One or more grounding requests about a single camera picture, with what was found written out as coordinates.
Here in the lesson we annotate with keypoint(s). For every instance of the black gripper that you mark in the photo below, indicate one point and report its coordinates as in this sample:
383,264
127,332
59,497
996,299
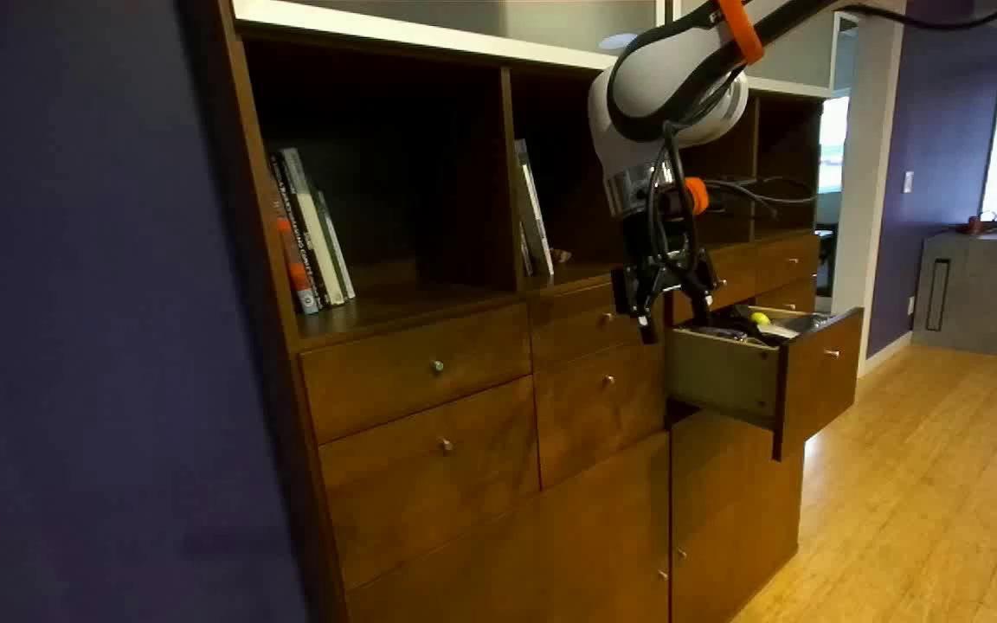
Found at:
660,261

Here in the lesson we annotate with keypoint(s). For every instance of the small yellow object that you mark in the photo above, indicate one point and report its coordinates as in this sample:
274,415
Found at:
761,321

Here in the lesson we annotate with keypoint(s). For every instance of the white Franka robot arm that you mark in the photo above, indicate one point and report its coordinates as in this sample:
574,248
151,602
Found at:
660,69

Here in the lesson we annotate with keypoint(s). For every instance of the narrow wooden drawer with knob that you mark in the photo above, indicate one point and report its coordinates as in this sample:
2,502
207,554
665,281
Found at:
579,329

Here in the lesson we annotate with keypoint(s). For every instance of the long wooden drawer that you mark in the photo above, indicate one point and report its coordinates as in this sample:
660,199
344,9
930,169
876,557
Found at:
771,268

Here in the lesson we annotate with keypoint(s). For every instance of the square wooden drawer with knob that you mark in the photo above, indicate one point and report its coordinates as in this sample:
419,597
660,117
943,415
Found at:
597,410

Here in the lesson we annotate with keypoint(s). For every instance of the open wooden drawer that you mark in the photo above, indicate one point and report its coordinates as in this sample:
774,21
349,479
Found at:
814,376

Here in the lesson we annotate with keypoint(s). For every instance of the wide wooden drawer with knob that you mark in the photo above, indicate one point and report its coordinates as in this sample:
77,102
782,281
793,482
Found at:
405,368

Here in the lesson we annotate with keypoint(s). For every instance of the tall wooden drawer with knob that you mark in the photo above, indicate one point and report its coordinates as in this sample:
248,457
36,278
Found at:
417,487

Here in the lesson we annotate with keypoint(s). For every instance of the small red object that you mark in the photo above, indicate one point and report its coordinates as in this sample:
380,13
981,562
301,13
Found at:
975,226

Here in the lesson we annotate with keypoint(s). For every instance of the pale upright books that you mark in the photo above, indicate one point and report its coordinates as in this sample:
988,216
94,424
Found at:
536,218

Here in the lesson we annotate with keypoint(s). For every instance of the narrow wooden cabinet door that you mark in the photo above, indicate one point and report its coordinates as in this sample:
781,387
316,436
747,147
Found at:
729,519

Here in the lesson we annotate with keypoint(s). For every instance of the brown wooden shelving cabinet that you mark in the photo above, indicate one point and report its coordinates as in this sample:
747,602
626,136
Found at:
474,210

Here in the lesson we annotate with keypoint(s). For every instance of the large wooden cabinet door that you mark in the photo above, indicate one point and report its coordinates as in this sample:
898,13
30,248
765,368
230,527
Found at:
556,541

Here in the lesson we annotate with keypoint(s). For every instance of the grey low cabinet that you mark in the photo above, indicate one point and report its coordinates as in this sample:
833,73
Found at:
959,289

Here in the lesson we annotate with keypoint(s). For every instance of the small frosted glass door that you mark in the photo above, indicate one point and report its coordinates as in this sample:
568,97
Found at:
806,56

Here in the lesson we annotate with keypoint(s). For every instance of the grey-green thin book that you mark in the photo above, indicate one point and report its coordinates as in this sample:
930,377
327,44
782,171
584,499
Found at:
338,248

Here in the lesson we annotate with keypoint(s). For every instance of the wide frosted glass door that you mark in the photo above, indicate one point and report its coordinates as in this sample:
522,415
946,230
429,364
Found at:
485,17

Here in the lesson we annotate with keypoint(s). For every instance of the white book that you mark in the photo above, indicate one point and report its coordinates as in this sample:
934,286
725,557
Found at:
316,237

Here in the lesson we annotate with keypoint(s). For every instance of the book with orange-dotted spine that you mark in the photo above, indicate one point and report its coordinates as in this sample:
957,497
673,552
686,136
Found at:
295,261

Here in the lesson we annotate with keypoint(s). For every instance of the white light switch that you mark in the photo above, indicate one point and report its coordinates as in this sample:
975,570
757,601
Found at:
909,182

